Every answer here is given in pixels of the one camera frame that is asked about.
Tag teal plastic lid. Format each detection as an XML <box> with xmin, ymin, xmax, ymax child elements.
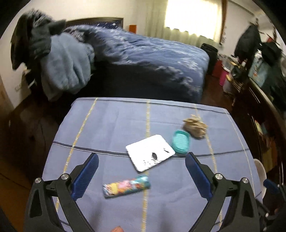
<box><xmin>172</xmin><ymin>130</ymin><xmax>190</xmax><ymax>154</ymax></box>

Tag silver pill blister pack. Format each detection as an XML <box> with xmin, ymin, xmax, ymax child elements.
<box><xmin>125</xmin><ymin>134</ymin><xmax>175</xmax><ymax>173</ymax></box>

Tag white pink trash bin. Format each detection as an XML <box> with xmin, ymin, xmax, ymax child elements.
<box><xmin>253</xmin><ymin>158</ymin><xmax>267</xmax><ymax>198</ymax></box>

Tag person's left hand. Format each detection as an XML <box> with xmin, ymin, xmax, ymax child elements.
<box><xmin>110</xmin><ymin>226</ymin><xmax>124</xmax><ymax>232</ymax></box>

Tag colourful candy wrapper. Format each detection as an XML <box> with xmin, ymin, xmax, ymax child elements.
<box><xmin>103</xmin><ymin>175</ymin><xmax>151</xmax><ymax>198</ymax></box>

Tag crumpled brown paper ball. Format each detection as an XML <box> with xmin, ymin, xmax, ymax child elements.
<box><xmin>183</xmin><ymin>115</ymin><xmax>208</xmax><ymax>139</ymax></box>

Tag blue striped tablecloth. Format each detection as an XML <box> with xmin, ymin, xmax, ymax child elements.
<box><xmin>42</xmin><ymin>98</ymin><xmax>262</xmax><ymax>231</ymax></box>

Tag dark wooden dresser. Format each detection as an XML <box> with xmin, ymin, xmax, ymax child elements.
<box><xmin>231</xmin><ymin>79</ymin><xmax>285</xmax><ymax>184</ymax></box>

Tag red pink storage boxes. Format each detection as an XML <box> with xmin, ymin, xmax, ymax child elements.
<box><xmin>212</xmin><ymin>59</ymin><xmax>230</xmax><ymax>87</ymax></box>

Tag light blue fleece blanket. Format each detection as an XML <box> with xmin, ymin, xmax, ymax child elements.
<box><xmin>40</xmin><ymin>32</ymin><xmax>95</xmax><ymax>100</ymax></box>

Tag black suitcase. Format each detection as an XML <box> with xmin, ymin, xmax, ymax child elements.
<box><xmin>201</xmin><ymin>43</ymin><xmax>218</xmax><ymax>75</ymax></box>

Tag blue patterned bed duvet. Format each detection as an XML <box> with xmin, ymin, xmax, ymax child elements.
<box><xmin>65</xmin><ymin>25</ymin><xmax>209</xmax><ymax>104</ymax></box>

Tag dark clothes pile on dresser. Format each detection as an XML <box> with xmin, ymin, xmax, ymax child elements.
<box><xmin>231</xmin><ymin>22</ymin><xmax>285</xmax><ymax>97</ymax></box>

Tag dark grey clothes pile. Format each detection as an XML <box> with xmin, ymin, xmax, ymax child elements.
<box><xmin>10</xmin><ymin>9</ymin><xmax>66</xmax><ymax>70</ymax></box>

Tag pale green curtain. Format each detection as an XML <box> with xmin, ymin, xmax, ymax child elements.
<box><xmin>145</xmin><ymin>1</ymin><xmax>224</xmax><ymax>48</ymax></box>

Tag dark wooden headboard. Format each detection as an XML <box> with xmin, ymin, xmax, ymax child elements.
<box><xmin>66</xmin><ymin>17</ymin><xmax>124</xmax><ymax>29</ymax></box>

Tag orange box by wall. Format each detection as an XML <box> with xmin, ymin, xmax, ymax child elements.
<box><xmin>129</xmin><ymin>25</ymin><xmax>137</xmax><ymax>34</ymax></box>

